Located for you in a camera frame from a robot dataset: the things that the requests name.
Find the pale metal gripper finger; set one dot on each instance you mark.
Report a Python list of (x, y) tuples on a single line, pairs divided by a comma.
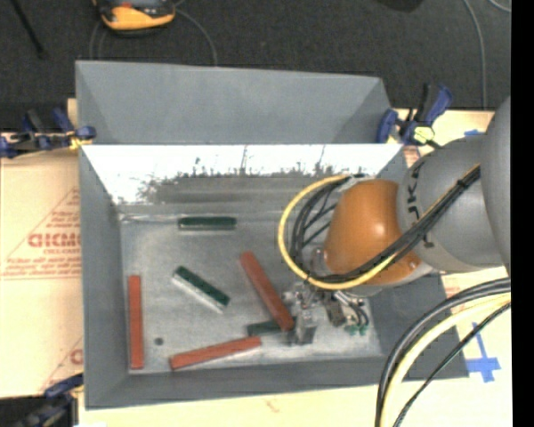
[(300, 330), (312, 327)]

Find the dark green flat block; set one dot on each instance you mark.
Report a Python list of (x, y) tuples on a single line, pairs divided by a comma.
[(207, 223), (262, 327), (202, 286)]

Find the red-brown flat block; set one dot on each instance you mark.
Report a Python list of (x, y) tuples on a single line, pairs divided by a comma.
[(267, 289), (213, 353), (135, 323)]

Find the grey metal bin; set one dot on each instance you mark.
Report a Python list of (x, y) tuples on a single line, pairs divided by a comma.
[(213, 109)]

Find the brown cardboard board red print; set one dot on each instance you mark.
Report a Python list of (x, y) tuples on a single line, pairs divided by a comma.
[(35, 309)]

